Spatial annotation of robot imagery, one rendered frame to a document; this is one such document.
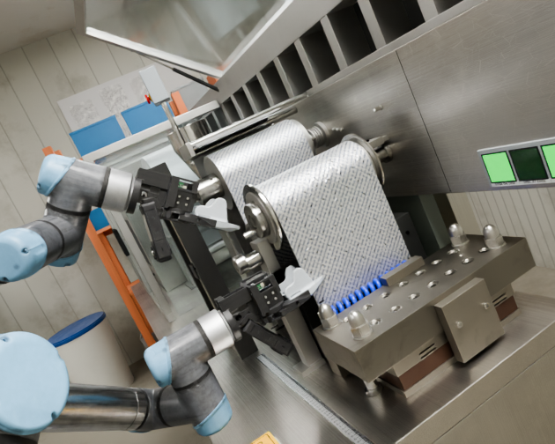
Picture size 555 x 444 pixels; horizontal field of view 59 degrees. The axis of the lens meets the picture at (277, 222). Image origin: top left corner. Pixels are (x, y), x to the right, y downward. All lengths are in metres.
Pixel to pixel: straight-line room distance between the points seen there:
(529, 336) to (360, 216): 0.37
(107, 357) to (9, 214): 1.51
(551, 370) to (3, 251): 0.91
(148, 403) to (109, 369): 3.34
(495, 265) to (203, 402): 0.57
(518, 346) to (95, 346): 3.64
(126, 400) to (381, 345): 0.45
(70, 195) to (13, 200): 3.87
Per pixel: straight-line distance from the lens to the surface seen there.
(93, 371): 4.29
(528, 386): 0.97
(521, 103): 0.84
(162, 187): 0.94
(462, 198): 1.35
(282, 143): 1.22
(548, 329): 0.98
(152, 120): 3.89
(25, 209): 4.77
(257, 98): 1.71
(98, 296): 4.78
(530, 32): 0.80
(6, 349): 0.64
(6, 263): 0.82
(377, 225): 1.04
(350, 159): 1.02
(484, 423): 0.93
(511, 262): 0.99
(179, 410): 0.96
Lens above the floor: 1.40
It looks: 10 degrees down
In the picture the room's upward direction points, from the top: 25 degrees counter-clockwise
